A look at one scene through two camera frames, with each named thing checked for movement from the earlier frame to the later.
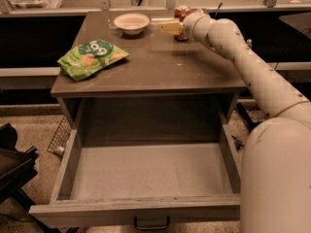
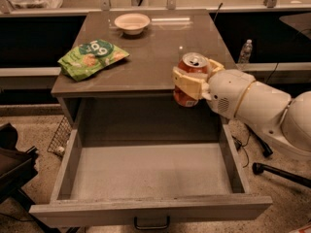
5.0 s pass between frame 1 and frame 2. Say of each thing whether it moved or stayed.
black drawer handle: stayed
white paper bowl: stayed
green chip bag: stayed
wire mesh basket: stayed
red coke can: moved
